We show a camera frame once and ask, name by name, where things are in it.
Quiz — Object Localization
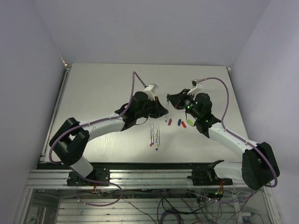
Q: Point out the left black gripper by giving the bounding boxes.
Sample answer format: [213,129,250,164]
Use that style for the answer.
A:
[135,95,168,119]

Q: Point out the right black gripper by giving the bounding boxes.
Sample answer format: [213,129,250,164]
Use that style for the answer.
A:
[167,89,199,120]

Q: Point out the green marker pen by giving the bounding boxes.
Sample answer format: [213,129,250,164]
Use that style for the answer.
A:
[164,98,169,122]

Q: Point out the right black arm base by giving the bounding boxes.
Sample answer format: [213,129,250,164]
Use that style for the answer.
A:
[187,160,233,186]

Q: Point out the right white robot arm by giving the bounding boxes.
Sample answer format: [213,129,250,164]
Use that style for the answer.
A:
[167,89,280,190]

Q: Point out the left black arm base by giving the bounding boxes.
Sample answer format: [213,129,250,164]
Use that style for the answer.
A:
[67,167,110,187]

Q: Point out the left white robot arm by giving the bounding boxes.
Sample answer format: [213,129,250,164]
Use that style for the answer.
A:
[49,91,168,185]

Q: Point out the blue marker pen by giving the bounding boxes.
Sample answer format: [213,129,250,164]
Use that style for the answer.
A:
[155,127,158,151]

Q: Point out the orange marker pen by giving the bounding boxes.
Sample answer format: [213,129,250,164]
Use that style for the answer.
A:
[157,125,161,147]

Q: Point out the red marker pen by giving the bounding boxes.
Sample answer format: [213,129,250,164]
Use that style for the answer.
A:
[149,124,153,146]

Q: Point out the purple marker pen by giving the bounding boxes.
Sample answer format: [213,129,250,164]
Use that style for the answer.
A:
[151,123,155,145]

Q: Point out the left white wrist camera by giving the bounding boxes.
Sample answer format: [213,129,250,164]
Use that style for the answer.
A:
[143,84,158,99]

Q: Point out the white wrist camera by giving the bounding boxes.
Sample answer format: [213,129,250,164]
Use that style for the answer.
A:
[143,84,158,99]
[187,79,203,96]

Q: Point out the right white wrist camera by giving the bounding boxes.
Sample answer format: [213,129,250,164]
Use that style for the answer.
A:
[187,79,203,96]

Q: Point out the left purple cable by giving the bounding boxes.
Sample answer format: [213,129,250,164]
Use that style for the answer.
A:
[48,70,150,165]

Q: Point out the purple cable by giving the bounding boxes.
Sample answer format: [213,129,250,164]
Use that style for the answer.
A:
[48,70,150,165]
[198,77,280,188]

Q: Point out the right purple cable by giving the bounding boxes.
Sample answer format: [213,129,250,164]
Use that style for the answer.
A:
[198,77,280,188]

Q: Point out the aluminium frame rail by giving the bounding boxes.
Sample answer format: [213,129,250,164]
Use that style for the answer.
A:
[25,168,274,189]

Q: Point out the loose cables under table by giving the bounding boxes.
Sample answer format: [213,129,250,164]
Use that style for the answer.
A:
[77,184,257,224]

